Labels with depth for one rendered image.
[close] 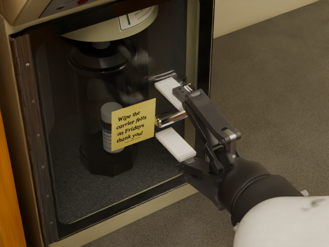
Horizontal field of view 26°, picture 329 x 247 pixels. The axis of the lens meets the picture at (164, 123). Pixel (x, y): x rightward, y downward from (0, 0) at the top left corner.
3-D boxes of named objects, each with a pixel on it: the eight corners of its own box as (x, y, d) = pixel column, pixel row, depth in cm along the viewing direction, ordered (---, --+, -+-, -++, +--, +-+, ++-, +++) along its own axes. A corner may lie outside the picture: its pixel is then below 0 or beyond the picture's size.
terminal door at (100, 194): (46, 242, 115) (12, 32, 89) (203, 173, 127) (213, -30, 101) (48, 246, 114) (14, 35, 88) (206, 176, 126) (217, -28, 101)
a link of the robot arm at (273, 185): (253, 221, 84) (247, 270, 90) (328, 183, 89) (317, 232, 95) (223, 189, 88) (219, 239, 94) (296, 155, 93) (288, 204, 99)
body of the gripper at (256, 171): (275, 210, 97) (234, 170, 103) (282, 165, 92) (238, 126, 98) (231, 233, 94) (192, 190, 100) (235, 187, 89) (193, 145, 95)
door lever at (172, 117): (141, 113, 109) (141, 100, 107) (193, 93, 113) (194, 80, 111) (160, 133, 105) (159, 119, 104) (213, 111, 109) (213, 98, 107)
